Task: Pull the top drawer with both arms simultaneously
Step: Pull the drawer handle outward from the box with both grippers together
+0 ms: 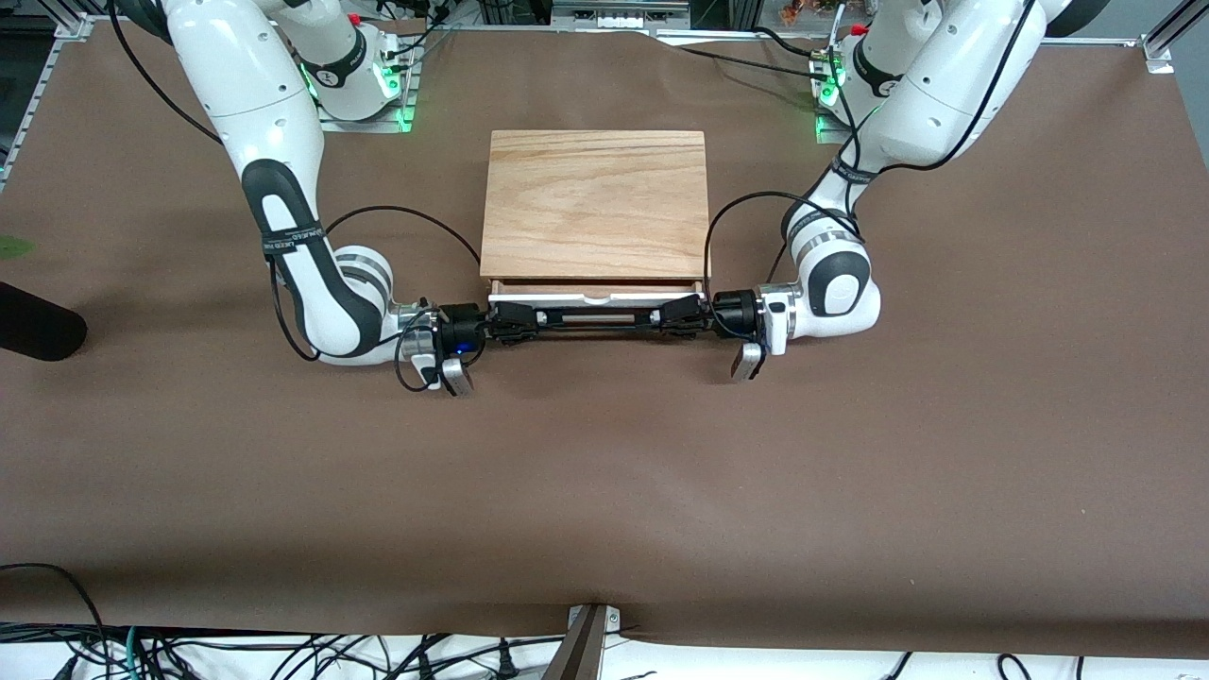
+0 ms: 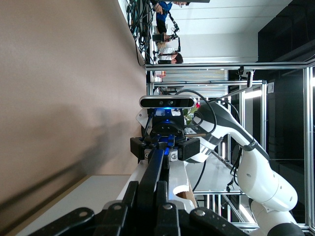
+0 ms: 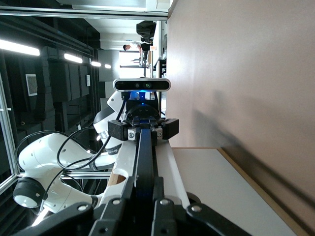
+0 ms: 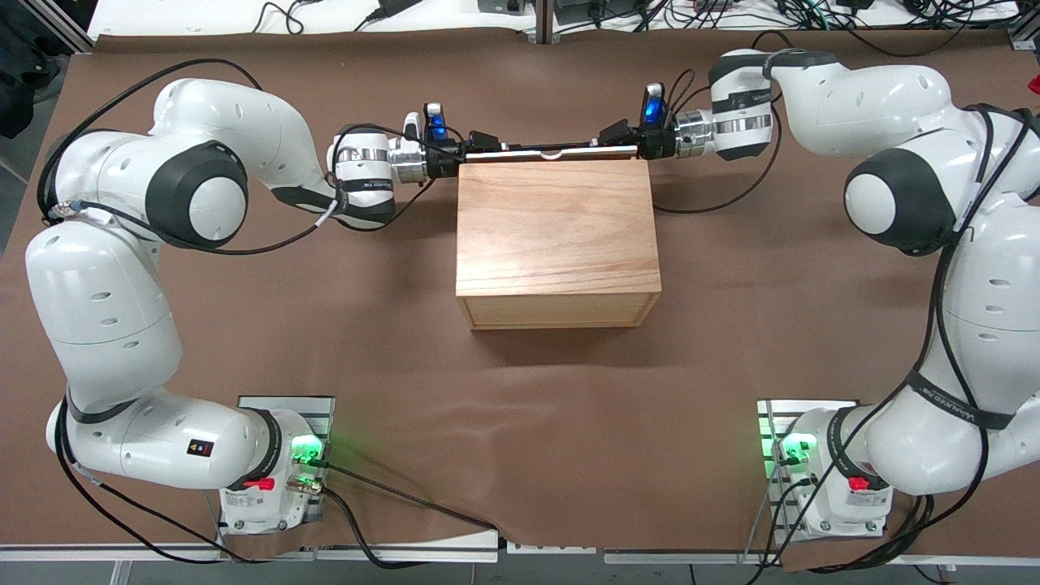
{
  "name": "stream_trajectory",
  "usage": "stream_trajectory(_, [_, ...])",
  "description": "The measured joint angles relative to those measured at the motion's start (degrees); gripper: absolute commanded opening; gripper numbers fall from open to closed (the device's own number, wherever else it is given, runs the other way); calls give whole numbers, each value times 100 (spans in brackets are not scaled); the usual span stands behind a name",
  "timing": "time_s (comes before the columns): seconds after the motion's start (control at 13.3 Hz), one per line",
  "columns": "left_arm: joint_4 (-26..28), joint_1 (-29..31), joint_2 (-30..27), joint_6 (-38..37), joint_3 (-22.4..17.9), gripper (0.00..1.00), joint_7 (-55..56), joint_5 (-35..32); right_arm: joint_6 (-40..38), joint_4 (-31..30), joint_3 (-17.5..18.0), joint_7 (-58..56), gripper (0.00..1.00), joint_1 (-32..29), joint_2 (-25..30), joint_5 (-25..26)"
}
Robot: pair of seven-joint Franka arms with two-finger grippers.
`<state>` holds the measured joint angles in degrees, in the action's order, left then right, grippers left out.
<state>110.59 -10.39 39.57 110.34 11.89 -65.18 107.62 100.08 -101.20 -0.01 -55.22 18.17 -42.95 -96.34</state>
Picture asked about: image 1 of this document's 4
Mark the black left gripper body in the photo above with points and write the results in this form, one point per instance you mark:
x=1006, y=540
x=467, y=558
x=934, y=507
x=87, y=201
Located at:
x=732, y=311

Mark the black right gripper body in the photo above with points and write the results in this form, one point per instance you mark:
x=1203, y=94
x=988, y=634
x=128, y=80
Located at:
x=462, y=324

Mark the white-fronted wooden drawer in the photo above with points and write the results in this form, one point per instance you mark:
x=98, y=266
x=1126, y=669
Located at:
x=567, y=286

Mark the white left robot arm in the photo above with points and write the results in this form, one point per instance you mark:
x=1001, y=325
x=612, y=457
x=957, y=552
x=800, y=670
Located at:
x=945, y=85

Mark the wooden drawer cabinet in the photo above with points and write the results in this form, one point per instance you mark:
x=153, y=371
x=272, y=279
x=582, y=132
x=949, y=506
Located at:
x=595, y=203

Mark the paper table cover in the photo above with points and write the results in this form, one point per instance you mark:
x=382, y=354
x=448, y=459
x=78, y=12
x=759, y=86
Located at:
x=604, y=472

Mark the grey electronics box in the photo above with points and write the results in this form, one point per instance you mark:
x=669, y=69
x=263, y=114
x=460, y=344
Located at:
x=614, y=14

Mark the black cylindrical object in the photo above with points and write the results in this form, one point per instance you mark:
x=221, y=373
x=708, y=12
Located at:
x=38, y=323

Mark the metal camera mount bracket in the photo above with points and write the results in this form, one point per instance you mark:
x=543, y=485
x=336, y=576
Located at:
x=586, y=642

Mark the long aluminium frame rail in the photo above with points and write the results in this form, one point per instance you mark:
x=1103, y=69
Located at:
x=1096, y=41

